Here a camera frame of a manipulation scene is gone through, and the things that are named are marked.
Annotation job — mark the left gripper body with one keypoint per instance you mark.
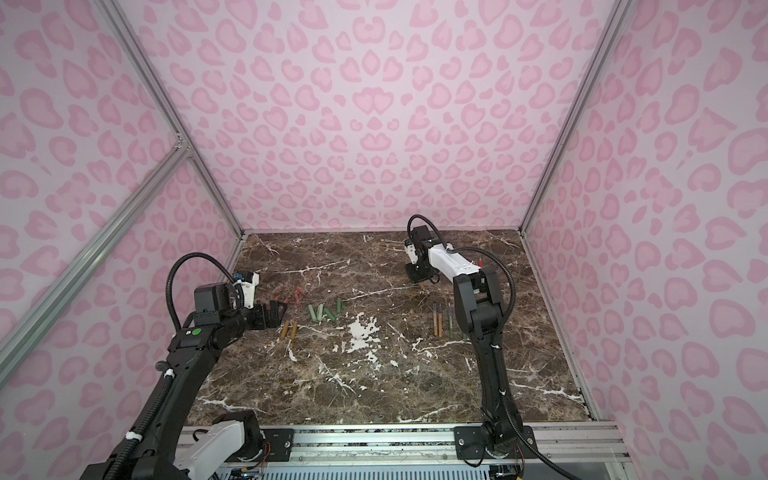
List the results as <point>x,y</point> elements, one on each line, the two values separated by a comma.
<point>256,319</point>

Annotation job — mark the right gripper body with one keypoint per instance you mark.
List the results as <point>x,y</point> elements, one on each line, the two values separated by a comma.
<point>419,272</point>

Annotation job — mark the green pen front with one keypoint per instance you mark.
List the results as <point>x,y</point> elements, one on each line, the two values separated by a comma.
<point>450,321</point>

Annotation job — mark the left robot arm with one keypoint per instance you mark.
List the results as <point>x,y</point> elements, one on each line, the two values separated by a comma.
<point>148,450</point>

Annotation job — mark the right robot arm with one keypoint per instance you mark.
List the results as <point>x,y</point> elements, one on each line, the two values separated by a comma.
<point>484,299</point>

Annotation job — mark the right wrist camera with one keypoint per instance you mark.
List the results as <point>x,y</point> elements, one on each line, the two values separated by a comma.
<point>411,251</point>

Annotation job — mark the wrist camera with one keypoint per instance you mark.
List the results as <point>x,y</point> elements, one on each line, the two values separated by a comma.
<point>411,251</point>
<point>248,282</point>

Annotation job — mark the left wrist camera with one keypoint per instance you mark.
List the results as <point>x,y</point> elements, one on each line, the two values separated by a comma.
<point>248,282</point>

